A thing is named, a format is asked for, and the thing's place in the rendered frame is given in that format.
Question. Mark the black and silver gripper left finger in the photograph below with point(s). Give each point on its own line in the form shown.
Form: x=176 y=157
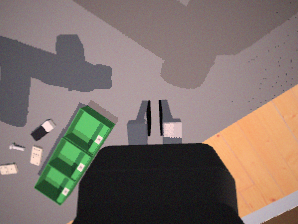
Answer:
x=138 y=130

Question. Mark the cream domino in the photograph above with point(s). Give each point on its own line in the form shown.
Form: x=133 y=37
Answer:
x=36 y=155
x=7 y=169

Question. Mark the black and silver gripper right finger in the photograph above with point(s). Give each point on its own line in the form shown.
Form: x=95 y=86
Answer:
x=170 y=129

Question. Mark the green three-compartment bin rack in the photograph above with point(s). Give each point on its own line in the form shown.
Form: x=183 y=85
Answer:
x=85 y=128

